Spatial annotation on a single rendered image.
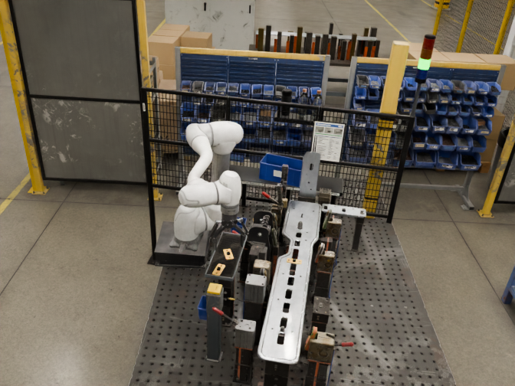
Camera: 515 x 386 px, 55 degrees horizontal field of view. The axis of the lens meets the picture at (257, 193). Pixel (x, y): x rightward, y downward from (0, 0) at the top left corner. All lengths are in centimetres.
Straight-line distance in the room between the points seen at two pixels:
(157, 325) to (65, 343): 114
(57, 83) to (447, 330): 398
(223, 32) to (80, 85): 493
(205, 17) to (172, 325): 730
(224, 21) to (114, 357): 697
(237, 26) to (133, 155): 486
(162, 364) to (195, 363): 16
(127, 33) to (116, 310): 237
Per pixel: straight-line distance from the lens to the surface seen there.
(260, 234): 272
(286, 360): 228
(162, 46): 703
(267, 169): 345
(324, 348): 231
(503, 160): 545
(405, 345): 289
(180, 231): 309
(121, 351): 369
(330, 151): 353
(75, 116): 509
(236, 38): 948
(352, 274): 325
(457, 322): 423
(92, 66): 485
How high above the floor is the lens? 271
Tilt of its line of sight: 30 degrees down
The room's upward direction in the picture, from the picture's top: 3 degrees clockwise
